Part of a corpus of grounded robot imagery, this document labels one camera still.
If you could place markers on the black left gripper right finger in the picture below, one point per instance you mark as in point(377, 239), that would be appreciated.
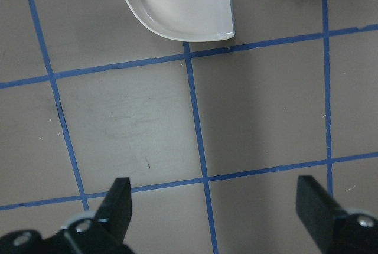
point(333, 228)

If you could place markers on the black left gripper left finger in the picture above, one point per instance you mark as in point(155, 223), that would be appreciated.
point(100, 232)

